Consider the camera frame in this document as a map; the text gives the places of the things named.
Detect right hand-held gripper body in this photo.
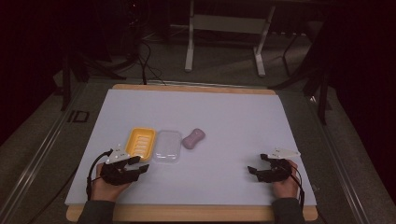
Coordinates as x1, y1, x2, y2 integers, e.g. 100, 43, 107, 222
256, 147, 302, 184

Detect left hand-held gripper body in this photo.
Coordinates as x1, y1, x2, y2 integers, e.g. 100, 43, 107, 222
99, 144, 143, 187

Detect person's left hand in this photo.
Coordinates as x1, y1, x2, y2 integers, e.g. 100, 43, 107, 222
90, 162, 133, 203

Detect person's right hand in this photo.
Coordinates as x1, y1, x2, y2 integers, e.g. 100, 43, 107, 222
273, 159, 301, 200

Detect yellow soap dish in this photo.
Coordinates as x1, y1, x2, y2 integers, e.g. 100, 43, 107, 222
124, 127, 157, 162

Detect clear plastic lid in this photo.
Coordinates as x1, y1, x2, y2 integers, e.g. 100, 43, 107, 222
152, 130, 183, 164

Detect pink soap bar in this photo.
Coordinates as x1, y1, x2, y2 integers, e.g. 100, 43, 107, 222
181, 128, 206, 150

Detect pale blue table mat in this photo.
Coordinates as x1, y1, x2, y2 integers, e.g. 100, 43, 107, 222
64, 88, 318, 207

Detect black stand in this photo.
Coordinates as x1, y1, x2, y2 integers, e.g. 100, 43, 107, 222
269, 18, 332, 126
59, 46, 129, 112

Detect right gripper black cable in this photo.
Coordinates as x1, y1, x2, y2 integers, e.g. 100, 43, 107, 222
288, 161, 306, 218

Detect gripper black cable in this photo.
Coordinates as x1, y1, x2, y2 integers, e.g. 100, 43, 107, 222
288, 161, 306, 218
86, 148, 114, 202

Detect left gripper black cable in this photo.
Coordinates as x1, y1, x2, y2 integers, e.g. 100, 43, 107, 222
86, 148, 114, 202

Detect metal floor rail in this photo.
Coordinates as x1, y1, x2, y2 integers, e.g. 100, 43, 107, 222
0, 82, 88, 224
306, 94, 372, 224

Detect black floor cables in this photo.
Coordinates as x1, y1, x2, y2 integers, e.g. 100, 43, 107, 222
122, 0, 167, 87

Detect white metal table frame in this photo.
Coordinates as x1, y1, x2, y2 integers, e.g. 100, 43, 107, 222
184, 0, 277, 78

